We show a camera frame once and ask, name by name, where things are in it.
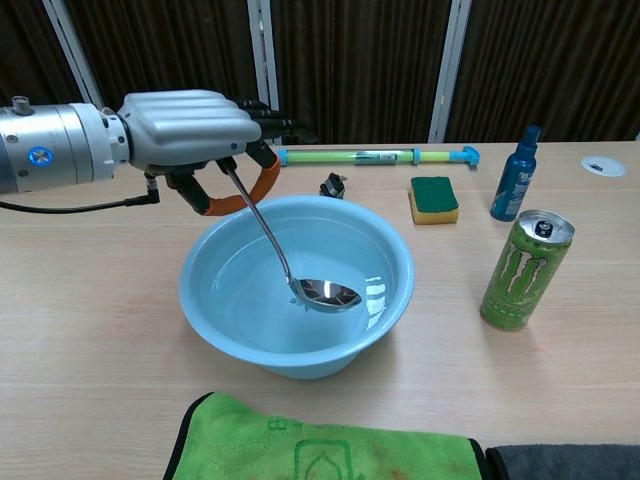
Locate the green and yellow sponge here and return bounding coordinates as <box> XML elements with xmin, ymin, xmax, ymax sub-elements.
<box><xmin>407</xmin><ymin>175</ymin><xmax>460</xmax><ymax>225</ymax></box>

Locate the white table cable grommet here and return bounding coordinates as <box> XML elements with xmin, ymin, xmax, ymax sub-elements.
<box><xmin>580</xmin><ymin>154</ymin><xmax>627</xmax><ymax>178</ymax></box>

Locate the light blue bowl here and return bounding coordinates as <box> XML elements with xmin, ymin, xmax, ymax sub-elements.
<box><xmin>178</xmin><ymin>194</ymin><xmax>416</xmax><ymax>380</ymax></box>

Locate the green blue syringe pump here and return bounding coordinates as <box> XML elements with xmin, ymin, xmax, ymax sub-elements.
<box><xmin>277</xmin><ymin>144</ymin><xmax>482</xmax><ymax>170</ymax></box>

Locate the metal ladle black handle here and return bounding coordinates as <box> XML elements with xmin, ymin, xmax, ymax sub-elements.
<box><xmin>219</xmin><ymin>158</ymin><xmax>363</xmax><ymax>315</ymax></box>

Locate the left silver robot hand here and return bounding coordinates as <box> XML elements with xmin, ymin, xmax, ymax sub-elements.
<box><xmin>115</xmin><ymin>89</ymin><xmax>320</xmax><ymax>217</ymax></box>

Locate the green microfiber cloth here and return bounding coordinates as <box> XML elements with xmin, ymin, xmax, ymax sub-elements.
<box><xmin>162</xmin><ymin>391</ymin><xmax>489</xmax><ymax>480</ymax></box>

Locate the green energy drink can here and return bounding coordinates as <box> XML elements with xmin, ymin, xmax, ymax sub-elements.
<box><xmin>480</xmin><ymin>209</ymin><xmax>576</xmax><ymax>332</ymax></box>

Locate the dark grey felt cloth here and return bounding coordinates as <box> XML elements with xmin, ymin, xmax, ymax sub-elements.
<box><xmin>484</xmin><ymin>443</ymin><xmax>640</xmax><ymax>480</ymax></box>

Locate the grey partition frame post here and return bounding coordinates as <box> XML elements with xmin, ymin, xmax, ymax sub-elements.
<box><xmin>247</xmin><ymin>0</ymin><xmax>281</xmax><ymax>114</ymax></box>
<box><xmin>42</xmin><ymin>0</ymin><xmax>106</xmax><ymax>109</ymax></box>
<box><xmin>428</xmin><ymin>0</ymin><xmax>474</xmax><ymax>145</ymax></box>

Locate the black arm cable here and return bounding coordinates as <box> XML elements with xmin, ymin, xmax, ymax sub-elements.
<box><xmin>0</xmin><ymin>177</ymin><xmax>162</xmax><ymax>215</ymax></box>

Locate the dark ribbed partition panel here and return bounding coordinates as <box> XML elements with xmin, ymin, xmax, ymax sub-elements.
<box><xmin>0</xmin><ymin>0</ymin><xmax>84</xmax><ymax>109</ymax></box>
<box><xmin>444</xmin><ymin>0</ymin><xmax>640</xmax><ymax>144</ymax></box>
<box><xmin>64</xmin><ymin>0</ymin><xmax>261</xmax><ymax>109</ymax></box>
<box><xmin>269</xmin><ymin>0</ymin><xmax>454</xmax><ymax>146</ymax></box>

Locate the small black clip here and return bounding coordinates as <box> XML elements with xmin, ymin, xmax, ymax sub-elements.
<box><xmin>319</xmin><ymin>172</ymin><xmax>347</xmax><ymax>199</ymax></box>

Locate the blue spray bottle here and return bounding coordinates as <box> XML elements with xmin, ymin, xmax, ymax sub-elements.
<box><xmin>489</xmin><ymin>124</ymin><xmax>544</xmax><ymax>223</ymax></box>

